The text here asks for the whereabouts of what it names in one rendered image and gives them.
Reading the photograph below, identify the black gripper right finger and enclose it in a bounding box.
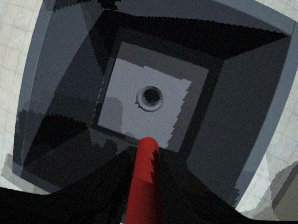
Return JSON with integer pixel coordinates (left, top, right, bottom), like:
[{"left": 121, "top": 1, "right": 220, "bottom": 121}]
[{"left": 160, "top": 151, "right": 298, "bottom": 224}]

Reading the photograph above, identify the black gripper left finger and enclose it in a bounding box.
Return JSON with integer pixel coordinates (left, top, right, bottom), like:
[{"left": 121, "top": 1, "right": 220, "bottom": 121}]
[{"left": 0, "top": 147, "right": 137, "bottom": 224}]

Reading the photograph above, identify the red peg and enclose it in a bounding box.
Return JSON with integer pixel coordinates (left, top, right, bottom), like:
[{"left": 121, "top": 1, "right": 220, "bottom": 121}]
[{"left": 125, "top": 137, "right": 164, "bottom": 224}]

